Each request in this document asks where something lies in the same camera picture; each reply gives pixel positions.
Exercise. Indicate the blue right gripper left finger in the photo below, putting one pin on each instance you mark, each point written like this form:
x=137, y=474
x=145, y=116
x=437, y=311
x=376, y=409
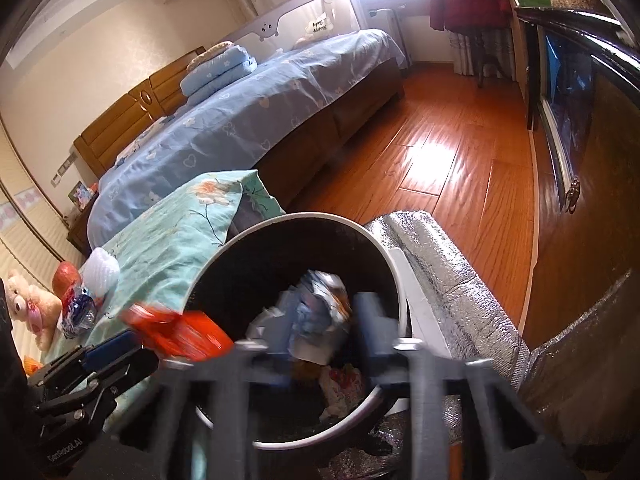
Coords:
x=267, y=344

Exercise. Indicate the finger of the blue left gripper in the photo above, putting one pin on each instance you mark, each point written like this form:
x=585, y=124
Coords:
x=109, y=351

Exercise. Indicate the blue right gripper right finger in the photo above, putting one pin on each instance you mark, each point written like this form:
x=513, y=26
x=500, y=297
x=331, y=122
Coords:
x=377, y=335

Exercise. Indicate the dark blue plastic wrapper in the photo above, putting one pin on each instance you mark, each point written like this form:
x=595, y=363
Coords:
x=79, y=311

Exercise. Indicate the blue white wrapper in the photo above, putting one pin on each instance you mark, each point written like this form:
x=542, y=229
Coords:
x=321, y=316

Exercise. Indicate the orange red snack wrapper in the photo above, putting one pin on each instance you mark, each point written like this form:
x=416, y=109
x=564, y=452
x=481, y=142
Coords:
x=190, y=335

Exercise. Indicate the red white milk carton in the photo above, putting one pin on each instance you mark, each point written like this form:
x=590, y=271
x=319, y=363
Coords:
x=343, y=388

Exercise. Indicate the white trash bin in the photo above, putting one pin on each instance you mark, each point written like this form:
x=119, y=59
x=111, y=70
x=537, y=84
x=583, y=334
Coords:
x=311, y=266

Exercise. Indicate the white foam fruit net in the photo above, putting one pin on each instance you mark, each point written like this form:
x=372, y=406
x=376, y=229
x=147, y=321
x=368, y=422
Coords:
x=100, y=274

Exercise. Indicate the red yellow apple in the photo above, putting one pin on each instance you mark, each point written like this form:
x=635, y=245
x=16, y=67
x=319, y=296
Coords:
x=65, y=276

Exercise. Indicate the cream teddy bear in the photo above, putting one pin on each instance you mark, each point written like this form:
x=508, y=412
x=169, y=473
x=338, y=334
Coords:
x=38, y=308

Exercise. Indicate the teal floral bedsheet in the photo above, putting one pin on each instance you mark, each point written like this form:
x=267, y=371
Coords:
x=161, y=253

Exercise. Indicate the wooden nightstand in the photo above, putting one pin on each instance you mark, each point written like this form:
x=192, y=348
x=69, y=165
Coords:
x=77, y=232

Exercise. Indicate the framed photo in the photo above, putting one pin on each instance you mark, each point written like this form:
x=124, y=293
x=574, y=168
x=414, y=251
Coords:
x=80, y=195

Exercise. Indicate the silver foil insulation mat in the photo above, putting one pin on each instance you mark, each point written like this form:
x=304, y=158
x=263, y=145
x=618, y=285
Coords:
x=583, y=384

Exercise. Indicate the blue bed cover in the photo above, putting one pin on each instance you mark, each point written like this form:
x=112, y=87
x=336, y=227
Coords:
x=236, y=126

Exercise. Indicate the wooden headboard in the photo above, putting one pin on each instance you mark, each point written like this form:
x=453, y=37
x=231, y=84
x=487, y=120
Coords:
x=156, y=96

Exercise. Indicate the folded blue quilt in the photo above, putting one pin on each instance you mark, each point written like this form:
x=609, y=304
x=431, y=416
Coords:
x=216, y=68

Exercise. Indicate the white radiator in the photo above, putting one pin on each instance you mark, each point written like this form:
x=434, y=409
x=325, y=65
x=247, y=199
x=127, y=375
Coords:
x=387, y=19

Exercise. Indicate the black television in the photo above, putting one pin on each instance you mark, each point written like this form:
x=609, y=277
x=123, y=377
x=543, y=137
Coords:
x=567, y=50

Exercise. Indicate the white bed guard rail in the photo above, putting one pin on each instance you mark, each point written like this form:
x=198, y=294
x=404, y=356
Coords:
x=280, y=29

